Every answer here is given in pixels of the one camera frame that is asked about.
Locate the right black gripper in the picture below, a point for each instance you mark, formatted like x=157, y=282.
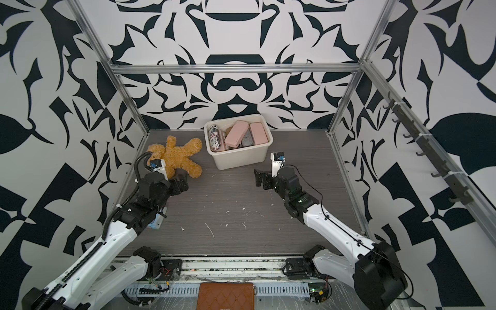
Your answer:
x=259, y=178

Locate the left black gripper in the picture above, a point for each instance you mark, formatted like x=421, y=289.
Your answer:
x=183, y=182

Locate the grey glasses case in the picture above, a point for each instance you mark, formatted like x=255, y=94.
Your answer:
x=247, y=140

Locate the pink glasses case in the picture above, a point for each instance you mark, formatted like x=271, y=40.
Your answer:
x=236, y=133
x=258, y=133
x=222, y=137

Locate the newspaper print case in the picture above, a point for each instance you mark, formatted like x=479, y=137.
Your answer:
x=215, y=139

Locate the pink glasses case front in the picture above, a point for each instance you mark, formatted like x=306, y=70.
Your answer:
x=222, y=137

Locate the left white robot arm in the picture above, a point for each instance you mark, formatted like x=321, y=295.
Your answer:
x=82, y=285

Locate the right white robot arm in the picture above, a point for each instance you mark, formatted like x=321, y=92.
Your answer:
x=371, y=269

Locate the beige plastic storage box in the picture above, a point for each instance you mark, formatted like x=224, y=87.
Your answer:
x=237, y=157

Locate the orange plush teddy bear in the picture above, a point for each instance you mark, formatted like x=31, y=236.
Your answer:
x=177, y=157

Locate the blue tissue pack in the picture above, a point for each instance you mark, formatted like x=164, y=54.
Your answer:
x=156, y=223

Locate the brown quilted leather wallet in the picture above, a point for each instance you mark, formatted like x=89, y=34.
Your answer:
x=226, y=296

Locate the green circuit board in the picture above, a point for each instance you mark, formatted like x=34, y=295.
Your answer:
x=319, y=292

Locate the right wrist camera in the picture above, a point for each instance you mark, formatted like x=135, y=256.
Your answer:
x=277, y=162

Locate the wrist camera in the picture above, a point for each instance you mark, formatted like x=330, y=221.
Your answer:
x=158, y=165
x=277, y=162

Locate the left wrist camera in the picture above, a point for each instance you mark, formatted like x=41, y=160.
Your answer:
x=158, y=165

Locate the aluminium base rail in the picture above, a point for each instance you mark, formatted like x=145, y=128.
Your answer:
x=248, y=269

